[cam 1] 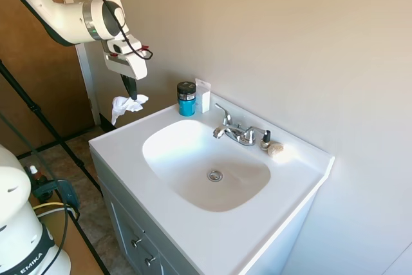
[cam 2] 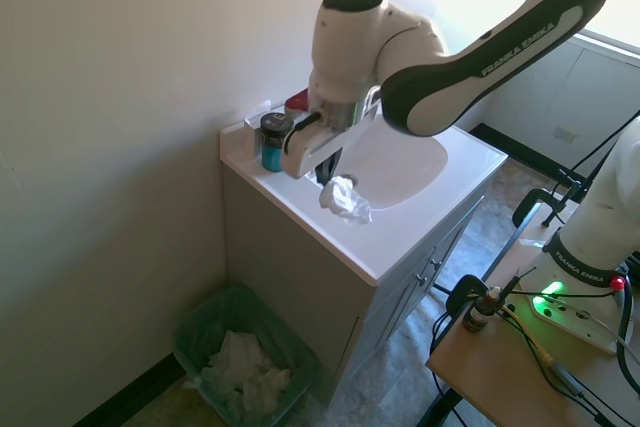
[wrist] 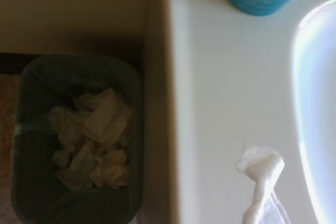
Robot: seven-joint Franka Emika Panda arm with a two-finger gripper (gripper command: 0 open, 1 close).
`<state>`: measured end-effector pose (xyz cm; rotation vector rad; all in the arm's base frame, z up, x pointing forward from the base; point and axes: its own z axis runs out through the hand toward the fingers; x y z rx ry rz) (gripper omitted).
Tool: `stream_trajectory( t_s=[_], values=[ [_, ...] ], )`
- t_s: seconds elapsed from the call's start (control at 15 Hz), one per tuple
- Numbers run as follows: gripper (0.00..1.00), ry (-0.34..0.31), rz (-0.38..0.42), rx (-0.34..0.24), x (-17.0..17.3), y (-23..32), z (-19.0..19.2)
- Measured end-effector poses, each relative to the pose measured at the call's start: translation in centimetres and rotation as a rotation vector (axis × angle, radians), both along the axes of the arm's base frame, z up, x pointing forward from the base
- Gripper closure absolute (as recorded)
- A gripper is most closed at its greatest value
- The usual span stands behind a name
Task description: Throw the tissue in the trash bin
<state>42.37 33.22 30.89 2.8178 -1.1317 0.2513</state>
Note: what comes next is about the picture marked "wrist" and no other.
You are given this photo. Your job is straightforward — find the white tissue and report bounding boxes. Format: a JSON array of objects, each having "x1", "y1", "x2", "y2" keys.
[{"x1": 235, "y1": 144, "x2": 292, "y2": 224}]

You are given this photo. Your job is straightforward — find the crumpled tissues pile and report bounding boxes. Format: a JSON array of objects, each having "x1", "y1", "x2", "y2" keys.
[{"x1": 47, "y1": 87, "x2": 133, "y2": 190}]

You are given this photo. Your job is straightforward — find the reddish brown floor mat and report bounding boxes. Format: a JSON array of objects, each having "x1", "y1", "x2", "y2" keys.
[{"x1": 0, "y1": 74, "x2": 22, "y2": 224}]

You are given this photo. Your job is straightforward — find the white ceramic sink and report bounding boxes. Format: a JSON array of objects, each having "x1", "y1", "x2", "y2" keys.
[{"x1": 143, "y1": 0, "x2": 336, "y2": 224}]

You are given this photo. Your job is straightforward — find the dark green trash bin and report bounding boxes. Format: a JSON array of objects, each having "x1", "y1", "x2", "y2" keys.
[{"x1": 10, "y1": 55, "x2": 144, "y2": 224}]

